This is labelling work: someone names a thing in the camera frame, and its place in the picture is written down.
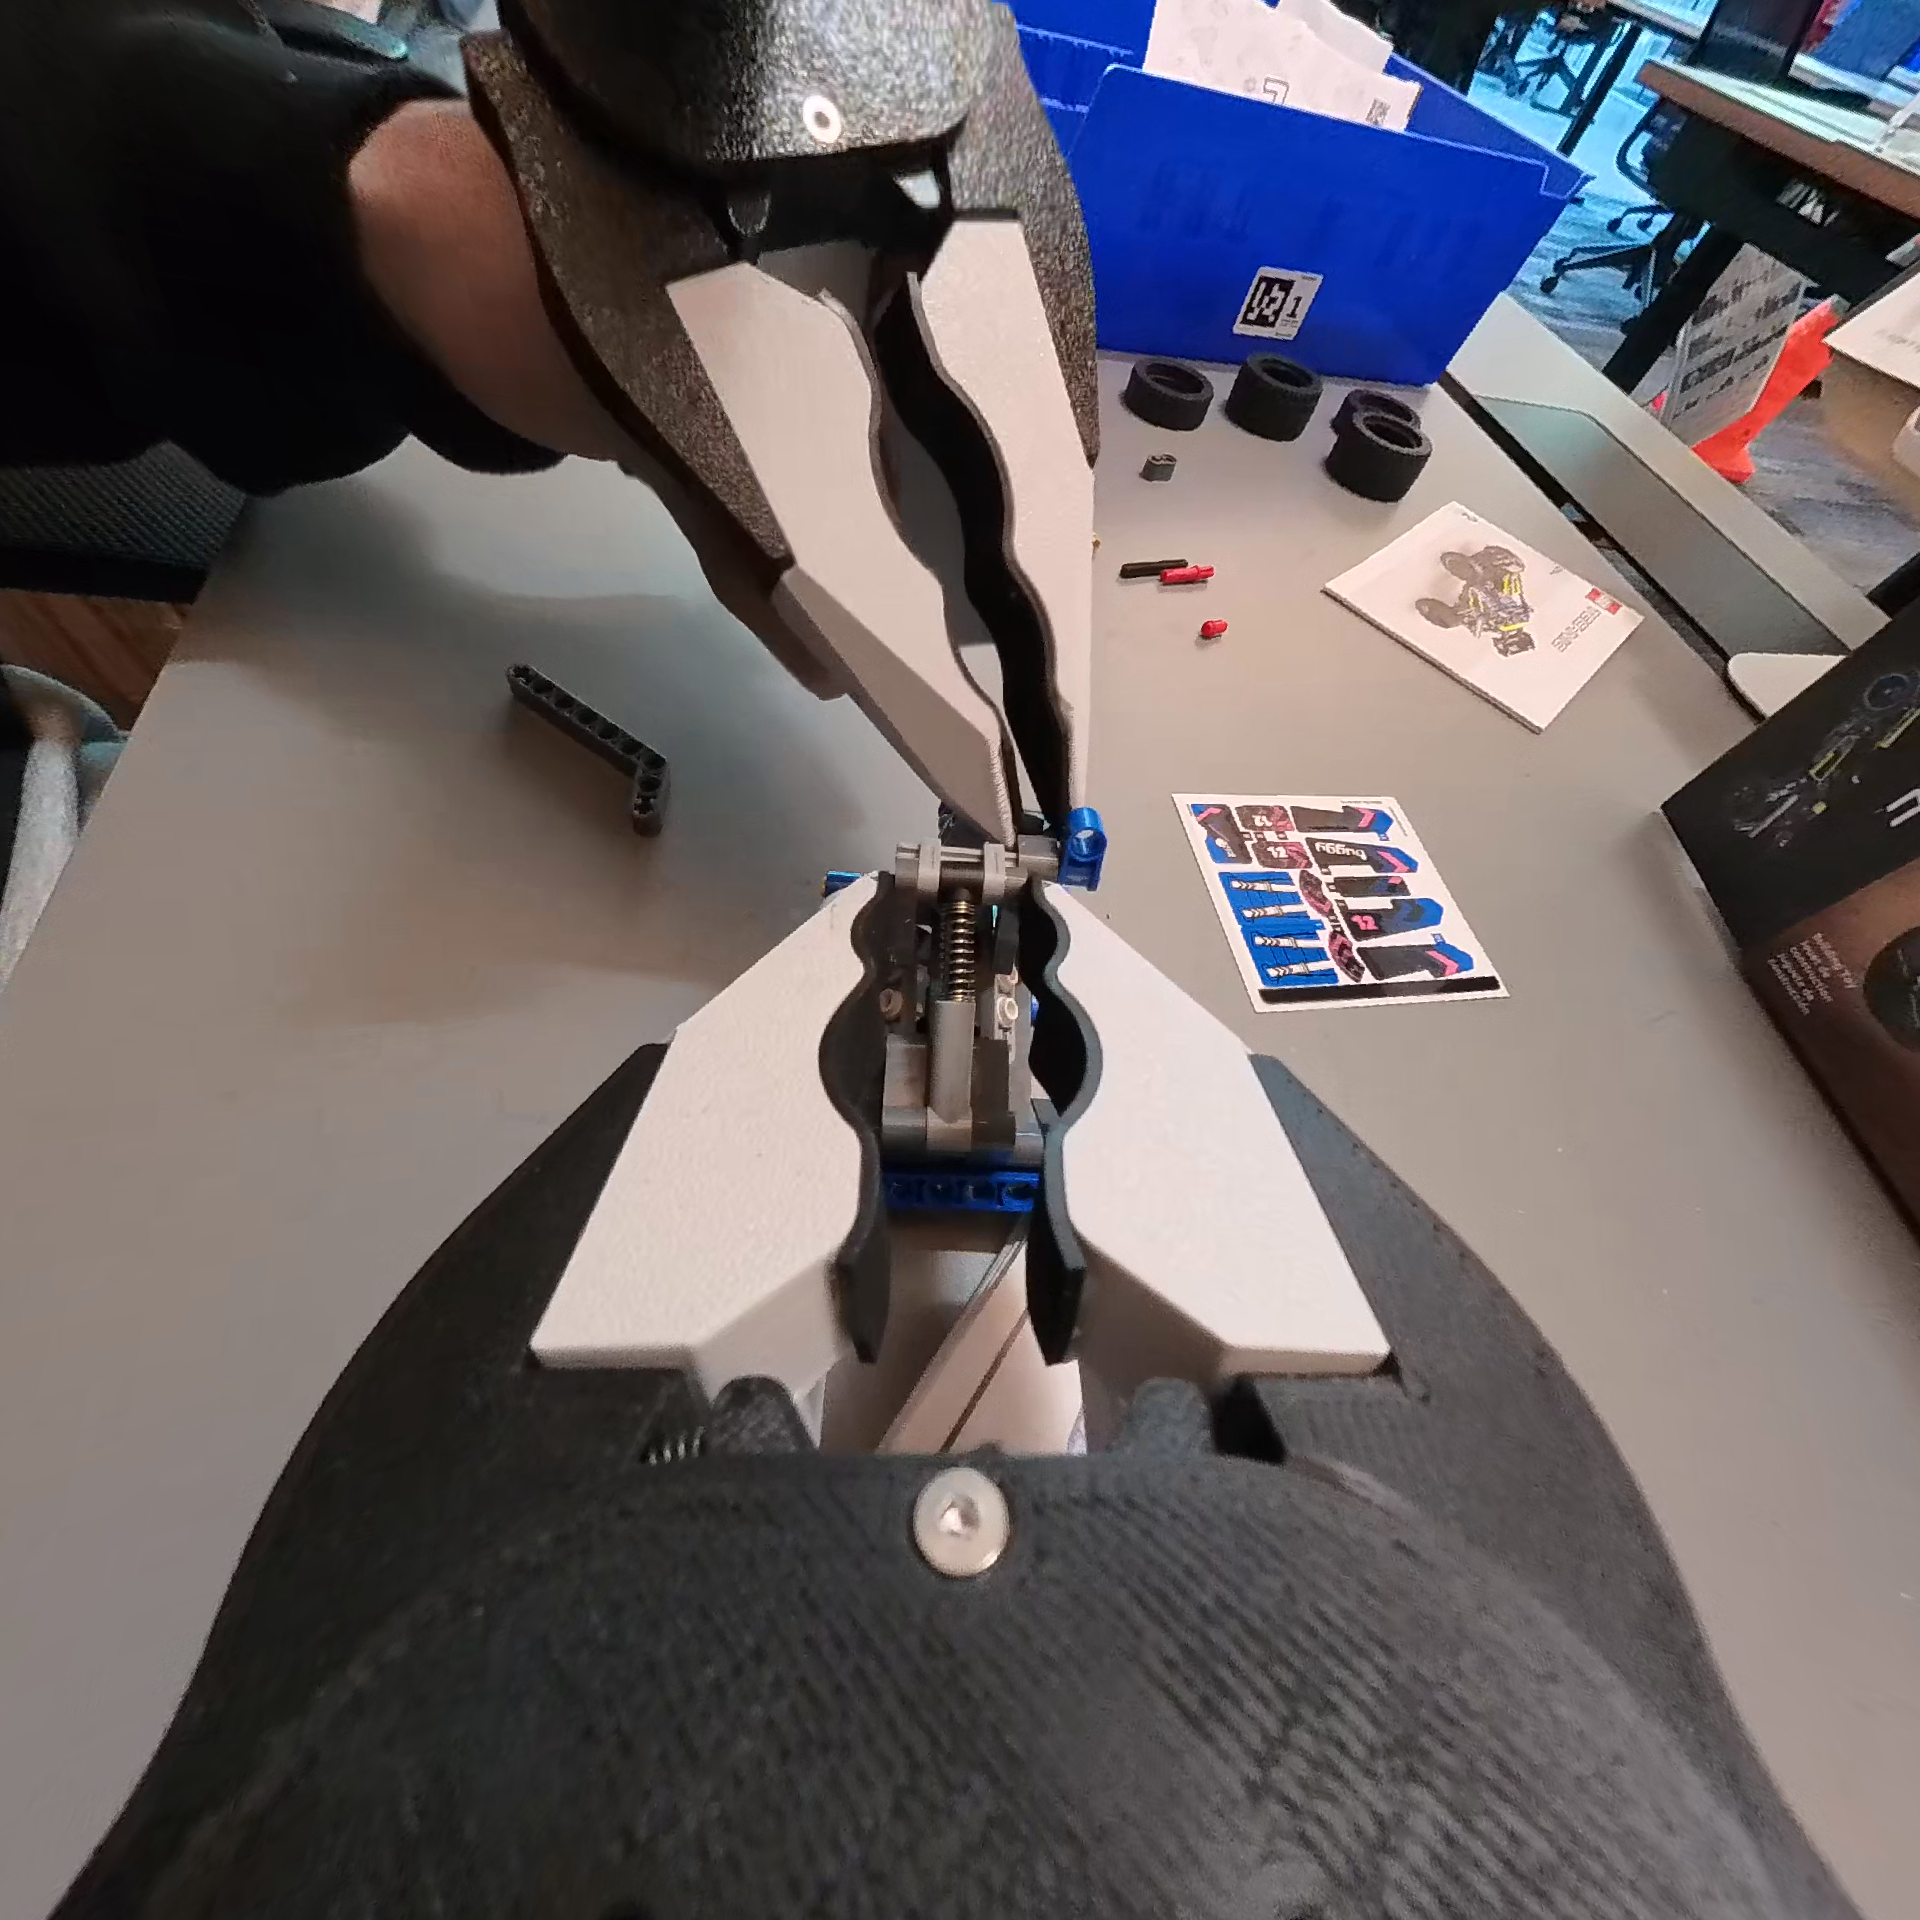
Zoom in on blue bin with white label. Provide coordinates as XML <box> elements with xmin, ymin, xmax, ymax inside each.
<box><xmin>1004</xmin><ymin>0</ymin><xmax>1589</xmax><ymax>385</ymax></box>

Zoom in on person's left hand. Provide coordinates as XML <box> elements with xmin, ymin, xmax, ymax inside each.
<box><xmin>357</xmin><ymin>105</ymin><xmax>845</xmax><ymax>705</ymax></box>

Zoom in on blue grey lego model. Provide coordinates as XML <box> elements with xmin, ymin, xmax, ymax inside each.
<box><xmin>819</xmin><ymin>804</ymin><xmax>1111</xmax><ymax>1214</ymax></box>

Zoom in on dark grey angled lego beam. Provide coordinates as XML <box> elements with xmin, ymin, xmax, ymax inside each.
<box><xmin>504</xmin><ymin>663</ymin><xmax>670</xmax><ymax>838</ymax></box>

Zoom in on light grey hooded garment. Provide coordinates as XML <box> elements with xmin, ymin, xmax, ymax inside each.
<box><xmin>0</xmin><ymin>659</ymin><xmax>131</xmax><ymax>976</ymax></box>

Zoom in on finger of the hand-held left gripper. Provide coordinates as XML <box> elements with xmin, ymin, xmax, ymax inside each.
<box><xmin>661</xmin><ymin>254</ymin><xmax>1018</xmax><ymax>843</ymax></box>
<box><xmin>873</xmin><ymin>213</ymin><xmax>1098</xmax><ymax>822</ymax></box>

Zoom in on silver monitor stand base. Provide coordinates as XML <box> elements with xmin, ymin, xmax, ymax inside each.
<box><xmin>1725</xmin><ymin>647</ymin><xmax>1852</xmax><ymax>721</ymax></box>

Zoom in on lego sticker sheet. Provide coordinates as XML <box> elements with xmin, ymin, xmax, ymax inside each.
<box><xmin>1168</xmin><ymin>793</ymin><xmax>1510</xmax><ymax>1013</ymax></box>

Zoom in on lego set box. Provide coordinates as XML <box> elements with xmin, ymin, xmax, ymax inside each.
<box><xmin>1659</xmin><ymin>607</ymin><xmax>1920</xmax><ymax>1247</ymax></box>

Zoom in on orange traffic cone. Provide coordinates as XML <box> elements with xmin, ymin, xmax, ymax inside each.
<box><xmin>1694</xmin><ymin>298</ymin><xmax>1837</xmax><ymax>485</ymax></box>

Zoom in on beige cardboard box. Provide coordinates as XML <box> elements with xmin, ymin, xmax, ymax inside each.
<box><xmin>1821</xmin><ymin>284</ymin><xmax>1920</xmax><ymax>449</ymax></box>

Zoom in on small booklet with buggy cover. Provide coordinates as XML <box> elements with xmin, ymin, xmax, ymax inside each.
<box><xmin>1322</xmin><ymin>496</ymin><xmax>1646</xmax><ymax>734</ymax></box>

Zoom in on dark computer monitor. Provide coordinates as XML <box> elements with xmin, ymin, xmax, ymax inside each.
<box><xmin>1442</xmin><ymin>291</ymin><xmax>1891</xmax><ymax>663</ymax></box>

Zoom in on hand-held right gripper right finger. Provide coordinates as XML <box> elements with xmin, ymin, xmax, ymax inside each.
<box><xmin>1027</xmin><ymin>880</ymin><xmax>1392</xmax><ymax>1455</ymax></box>

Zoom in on black mesh chair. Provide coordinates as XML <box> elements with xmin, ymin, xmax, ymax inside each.
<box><xmin>0</xmin><ymin>449</ymin><xmax>244</xmax><ymax>605</ymax></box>

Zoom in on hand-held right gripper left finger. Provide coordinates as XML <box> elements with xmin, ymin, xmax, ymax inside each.
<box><xmin>526</xmin><ymin>874</ymin><xmax>904</xmax><ymax>1455</ymax></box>

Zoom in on dark desk with black legs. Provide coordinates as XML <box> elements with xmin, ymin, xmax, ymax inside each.
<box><xmin>1633</xmin><ymin>56</ymin><xmax>1920</xmax><ymax>298</ymax></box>

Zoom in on wooden cabinet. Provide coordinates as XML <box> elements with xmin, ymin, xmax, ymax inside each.
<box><xmin>0</xmin><ymin>589</ymin><xmax>181</xmax><ymax>721</ymax></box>

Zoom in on white paper sheets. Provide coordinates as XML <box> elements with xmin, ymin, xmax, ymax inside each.
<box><xmin>1145</xmin><ymin>0</ymin><xmax>1418</xmax><ymax>134</ymax></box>

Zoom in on printed cardboard sign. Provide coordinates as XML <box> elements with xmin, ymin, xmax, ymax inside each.
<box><xmin>1664</xmin><ymin>246</ymin><xmax>1805</xmax><ymax>435</ymax></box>

